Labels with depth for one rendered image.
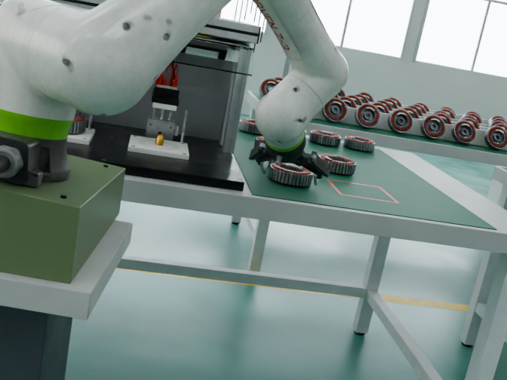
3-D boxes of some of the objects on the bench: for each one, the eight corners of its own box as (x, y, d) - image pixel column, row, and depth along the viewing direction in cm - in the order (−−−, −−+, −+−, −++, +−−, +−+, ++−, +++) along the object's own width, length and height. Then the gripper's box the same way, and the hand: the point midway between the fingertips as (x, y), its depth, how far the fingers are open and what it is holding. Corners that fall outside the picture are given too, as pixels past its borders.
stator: (85, 137, 165) (87, 122, 164) (38, 131, 162) (39, 116, 161) (84, 127, 176) (85, 114, 175) (38, 122, 172) (40, 108, 171)
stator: (307, 190, 168) (310, 176, 167) (263, 180, 169) (266, 166, 169) (313, 182, 178) (316, 168, 177) (272, 173, 180) (275, 159, 179)
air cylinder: (172, 142, 185) (175, 122, 184) (145, 138, 184) (147, 117, 183) (172, 138, 190) (175, 119, 189) (145, 134, 189) (148, 114, 187)
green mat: (497, 230, 165) (497, 229, 165) (252, 194, 154) (252, 194, 154) (379, 149, 255) (379, 148, 255) (219, 124, 244) (219, 123, 244)
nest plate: (188, 160, 167) (189, 155, 167) (127, 151, 165) (127, 145, 164) (186, 147, 182) (187, 142, 181) (130, 139, 179) (130, 134, 179)
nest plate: (88, 145, 163) (89, 140, 163) (24, 135, 161) (25, 130, 160) (94, 133, 177) (95, 129, 177) (35, 124, 175) (36, 119, 175)
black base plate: (243, 191, 156) (244, 182, 155) (-50, 149, 145) (-49, 139, 145) (225, 148, 201) (225, 141, 200) (0, 114, 190) (1, 106, 189)
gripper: (228, 145, 155) (241, 176, 175) (335, 169, 151) (335, 198, 171) (238, 116, 157) (248, 150, 178) (343, 139, 153) (342, 171, 173)
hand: (290, 172), depth 173 cm, fingers open, 13 cm apart
